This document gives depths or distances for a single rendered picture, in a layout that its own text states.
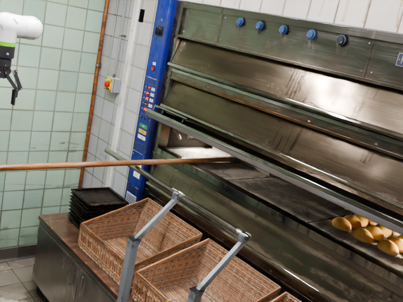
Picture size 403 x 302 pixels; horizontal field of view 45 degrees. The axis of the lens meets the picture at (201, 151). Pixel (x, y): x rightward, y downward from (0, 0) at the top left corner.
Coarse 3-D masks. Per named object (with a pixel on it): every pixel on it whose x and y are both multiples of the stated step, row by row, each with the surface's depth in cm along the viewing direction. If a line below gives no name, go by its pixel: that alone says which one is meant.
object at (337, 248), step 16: (208, 176) 280; (240, 192) 261; (256, 208) 253; (272, 208) 246; (288, 224) 237; (304, 224) 232; (320, 240) 223; (336, 240) 220; (352, 256) 211; (368, 256) 209; (384, 272) 200; (400, 272) 200
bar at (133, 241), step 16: (144, 176) 263; (176, 192) 242; (224, 224) 217; (128, 240) 234; (240, 240) 208; (128, 256) 234; (224, 256) 206; (128, 272) 236; (128, 288) 239; (192, 288) 200
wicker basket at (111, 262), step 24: (120, 216) 307; (144, 216) 317; (168, 216) 302; (96, 240) 278; (120, 240) 310; (144, 240) 312; (168, 240) 297; (192, 240) 276; (120, 264) 259; (144, 264) 258
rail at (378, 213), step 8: (152, 112) 296; (168, 120) 284; (192, 128) 269; (208, 136) 259; (224, 144) 249; (240, 152) 241; (256, 160) 233; (264, 160) 231; (280, 168) 222; (296, 176) 215; (312, 184) 209; (328, 192) 203; (336, 192) 201; (344, 200) 197; (352, 200) 195; (360, 208) 192; (368, 208) 190; (384, 216) 185; (400, 224) 180
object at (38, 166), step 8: (128, 160) 267; (136, 160) 270; (144, 160) 273; (152, 160) 276; (160, 160) 280; (168, 160) 283; (176, 160) 287; (184, 160) 291; (192, 160) 295; (200, 160) 299; (208, 160) 303; (216, 160) 308; (224, 160) 312; (0, 168) 221; (8, 168) 224; (16, 168) 226; (24, 168) 228; (32, 168) 231; (40, 168) 234; (48, 168) 236; (56, 168) 240
